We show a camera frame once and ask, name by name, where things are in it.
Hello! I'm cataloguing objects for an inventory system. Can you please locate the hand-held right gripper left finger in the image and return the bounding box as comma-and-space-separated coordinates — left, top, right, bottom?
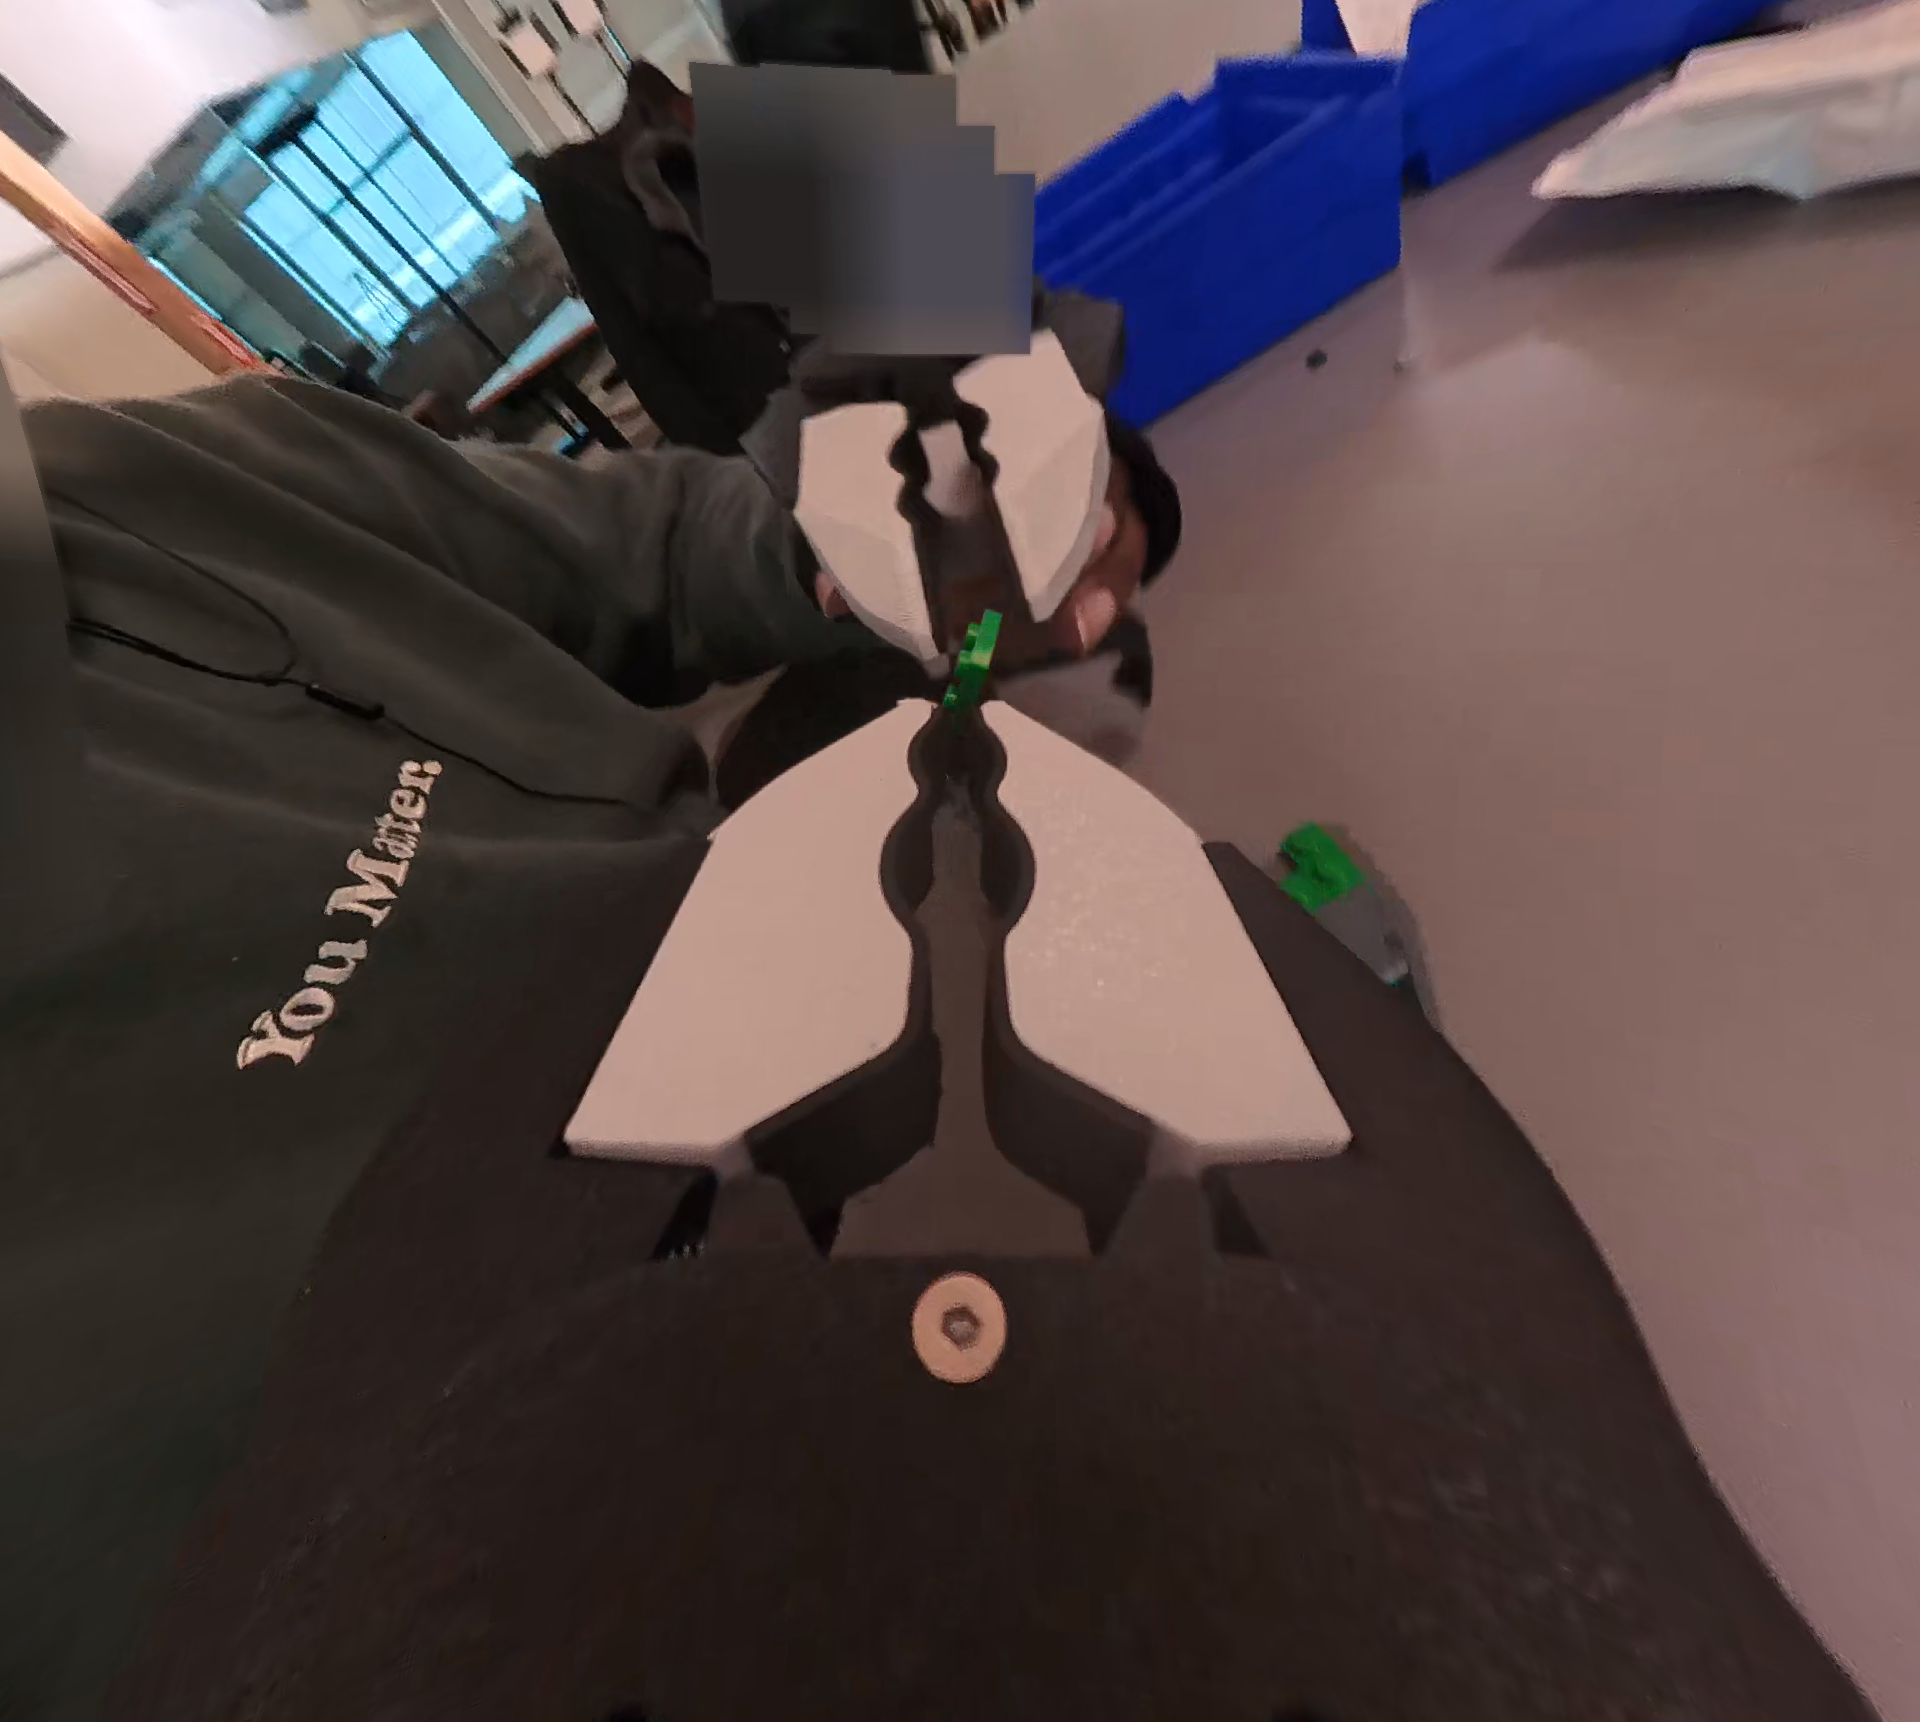
559, 696, 945, 1255

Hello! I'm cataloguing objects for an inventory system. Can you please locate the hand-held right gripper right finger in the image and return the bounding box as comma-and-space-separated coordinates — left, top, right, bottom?
978, 697, 1358, 1255

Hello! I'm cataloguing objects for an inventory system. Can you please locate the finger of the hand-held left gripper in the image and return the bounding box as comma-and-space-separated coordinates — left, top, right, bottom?
793, 398, 945, 662
955, 325, 1113, 623

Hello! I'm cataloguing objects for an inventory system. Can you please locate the grey brick build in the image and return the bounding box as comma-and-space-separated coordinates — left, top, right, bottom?
1275, 823, 1442, 1025

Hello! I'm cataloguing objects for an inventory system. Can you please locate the person's left forearm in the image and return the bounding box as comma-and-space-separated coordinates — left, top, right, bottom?
450, 437, 842, 712

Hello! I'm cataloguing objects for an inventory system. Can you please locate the person's left hand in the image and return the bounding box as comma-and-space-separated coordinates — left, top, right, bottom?
1054, 504, 1146, 654

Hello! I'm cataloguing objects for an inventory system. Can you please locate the person's green sweatshirt torso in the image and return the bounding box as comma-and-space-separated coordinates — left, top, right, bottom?
0, 377, 723, 1722

